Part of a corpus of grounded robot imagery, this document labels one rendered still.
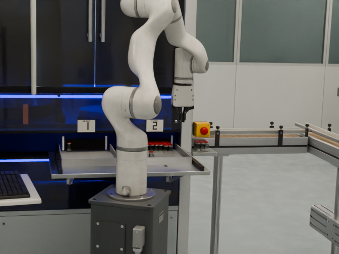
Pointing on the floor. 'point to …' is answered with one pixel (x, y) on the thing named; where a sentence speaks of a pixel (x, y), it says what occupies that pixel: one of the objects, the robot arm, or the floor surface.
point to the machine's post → (183, 203)
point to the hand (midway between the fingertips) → (182, 117)
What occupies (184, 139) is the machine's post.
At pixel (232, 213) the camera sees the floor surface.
